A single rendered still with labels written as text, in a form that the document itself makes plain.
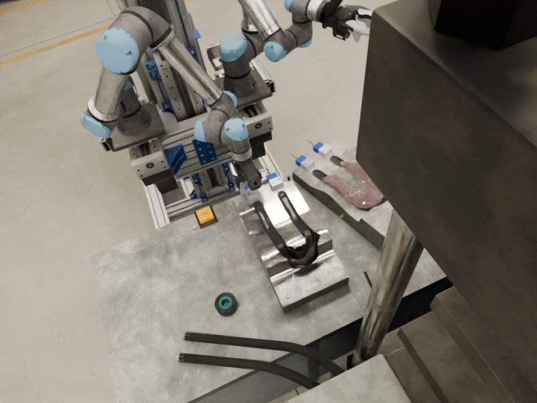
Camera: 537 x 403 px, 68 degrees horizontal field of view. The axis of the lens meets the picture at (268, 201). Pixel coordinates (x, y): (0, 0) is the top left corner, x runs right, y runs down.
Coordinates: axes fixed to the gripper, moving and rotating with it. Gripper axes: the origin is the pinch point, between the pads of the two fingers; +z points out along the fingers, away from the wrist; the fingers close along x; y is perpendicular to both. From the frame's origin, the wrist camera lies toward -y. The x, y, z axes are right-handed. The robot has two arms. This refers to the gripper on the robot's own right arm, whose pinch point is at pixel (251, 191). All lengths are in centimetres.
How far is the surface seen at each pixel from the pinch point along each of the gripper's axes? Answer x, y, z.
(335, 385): 12, -86, -56
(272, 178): -10.5, 2.2, 0.7
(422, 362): -9, -87, -37
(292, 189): -15.5, -5.4, 2.1
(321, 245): -13.0, -35.4, -1.3
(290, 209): -11.0, -13.3, 3.2
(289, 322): 8, -52, 11
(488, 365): -9, -94, -63
